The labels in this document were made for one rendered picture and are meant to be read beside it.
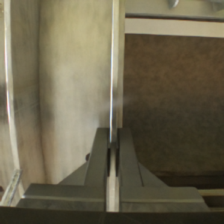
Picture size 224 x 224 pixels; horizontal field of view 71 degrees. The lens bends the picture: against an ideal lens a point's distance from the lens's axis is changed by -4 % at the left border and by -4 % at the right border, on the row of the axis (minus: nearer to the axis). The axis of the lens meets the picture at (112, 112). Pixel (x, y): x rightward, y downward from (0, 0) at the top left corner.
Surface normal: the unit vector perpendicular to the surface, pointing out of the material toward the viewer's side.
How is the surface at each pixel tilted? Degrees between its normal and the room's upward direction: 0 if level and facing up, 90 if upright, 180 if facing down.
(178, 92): 9
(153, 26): 0
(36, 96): 90
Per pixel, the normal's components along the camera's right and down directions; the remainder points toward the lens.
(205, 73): -0.01, 0.44
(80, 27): 0.00, 0.04
